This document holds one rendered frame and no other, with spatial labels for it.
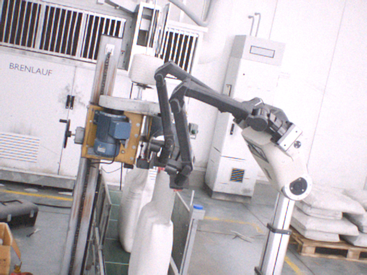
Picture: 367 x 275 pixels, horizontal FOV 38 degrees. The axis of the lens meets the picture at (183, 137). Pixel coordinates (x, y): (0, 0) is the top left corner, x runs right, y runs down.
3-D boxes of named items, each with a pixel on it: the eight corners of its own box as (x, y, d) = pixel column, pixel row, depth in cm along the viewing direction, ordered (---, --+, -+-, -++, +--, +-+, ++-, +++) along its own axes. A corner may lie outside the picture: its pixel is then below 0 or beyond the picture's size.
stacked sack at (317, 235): (340, 244, 562) (343, 233, 560) (302, 239, 552) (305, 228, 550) (313, 223, 626) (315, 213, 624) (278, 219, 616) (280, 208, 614)
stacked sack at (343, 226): (361, 239, 559) (364, 226, 557) (303, 232, 542) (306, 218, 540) (340, 225, 599) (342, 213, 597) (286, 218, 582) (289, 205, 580)
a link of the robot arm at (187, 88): (175, 82, 233) (180, 71, 240) (166, 106, 241) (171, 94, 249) (270, 121, 234) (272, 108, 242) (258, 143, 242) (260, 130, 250)
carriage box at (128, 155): (135, 165, 326) (144, 114, 321) (78, 156, 318) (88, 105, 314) (130, 156, 350) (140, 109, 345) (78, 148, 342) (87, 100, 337)
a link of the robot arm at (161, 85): (164, 73, 285) (164, 67, 295) (153, 75, 286) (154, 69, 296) (175, 147, 303) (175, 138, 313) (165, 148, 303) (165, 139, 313)
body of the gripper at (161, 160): (153, 157, 317) (156, 148, 312) (170, 160, 319) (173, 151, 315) (153, 165, 312) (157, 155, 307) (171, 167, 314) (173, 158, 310)
